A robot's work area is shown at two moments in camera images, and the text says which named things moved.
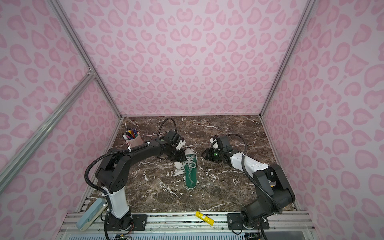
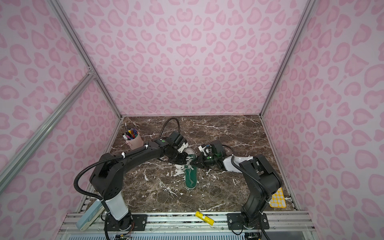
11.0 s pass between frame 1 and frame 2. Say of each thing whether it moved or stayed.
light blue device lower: stayed
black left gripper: stayed
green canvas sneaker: stayed
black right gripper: moved
